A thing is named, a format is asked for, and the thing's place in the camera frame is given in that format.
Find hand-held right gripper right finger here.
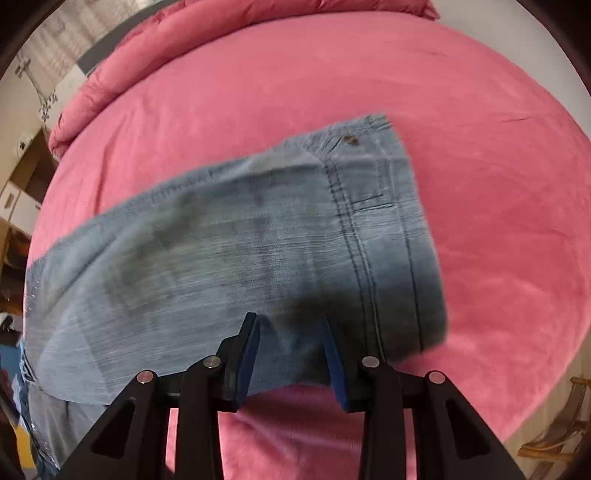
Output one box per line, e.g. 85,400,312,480
322,314,527,480

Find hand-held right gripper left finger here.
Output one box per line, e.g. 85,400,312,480
55,312,262,480

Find blue denim pants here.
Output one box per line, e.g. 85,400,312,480
21,113,451,480

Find wooden chair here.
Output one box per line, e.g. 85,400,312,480
517,376,591,462

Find blue cushion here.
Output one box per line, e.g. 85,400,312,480
0,342,25,385

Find pink bed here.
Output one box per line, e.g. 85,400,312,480
23,9,591,480

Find wooden cabinet with white doors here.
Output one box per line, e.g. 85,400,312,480
0,129,52,241

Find pink rolled duvet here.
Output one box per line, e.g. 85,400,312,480
47,0,439,160

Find grey and white headboard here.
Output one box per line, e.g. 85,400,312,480
44,39,123,123

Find patterned curtain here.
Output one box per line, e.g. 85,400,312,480
28,0,153,79

